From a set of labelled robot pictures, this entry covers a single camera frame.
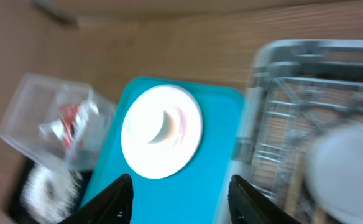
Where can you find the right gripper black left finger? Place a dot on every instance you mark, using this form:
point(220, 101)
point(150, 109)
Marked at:
point(113, 205)

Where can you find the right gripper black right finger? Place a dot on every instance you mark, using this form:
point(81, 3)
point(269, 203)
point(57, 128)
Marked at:
point(248, 206)

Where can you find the white round plate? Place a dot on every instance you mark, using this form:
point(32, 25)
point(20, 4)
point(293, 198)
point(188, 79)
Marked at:
point(160, 160)

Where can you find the white bowl with rice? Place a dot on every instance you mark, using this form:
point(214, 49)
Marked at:
point(334, 174)

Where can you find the red snack wrapper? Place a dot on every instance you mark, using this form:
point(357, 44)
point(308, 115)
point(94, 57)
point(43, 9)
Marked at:
point(68, 114)

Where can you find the wooden chopstick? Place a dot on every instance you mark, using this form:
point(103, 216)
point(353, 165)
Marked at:
point(294, 187)

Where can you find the cream cup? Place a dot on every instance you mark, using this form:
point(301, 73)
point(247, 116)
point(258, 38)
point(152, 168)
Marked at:
point(159, 127)

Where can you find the clear plastic waste bin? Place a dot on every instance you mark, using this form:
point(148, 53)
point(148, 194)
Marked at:
point(36, 102)

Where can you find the grey dishwasher rack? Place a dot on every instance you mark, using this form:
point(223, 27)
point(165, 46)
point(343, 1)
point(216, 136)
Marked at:
point(302, 90)

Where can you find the teal serving tray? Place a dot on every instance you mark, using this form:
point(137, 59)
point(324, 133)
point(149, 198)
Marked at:
point(193, 194)

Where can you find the spilled rice grains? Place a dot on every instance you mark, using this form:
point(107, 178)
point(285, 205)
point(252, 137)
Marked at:
point(49, 196)

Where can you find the black plastic tray bin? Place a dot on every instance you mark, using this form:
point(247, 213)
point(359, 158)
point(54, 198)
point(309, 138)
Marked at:
point(14, 207)

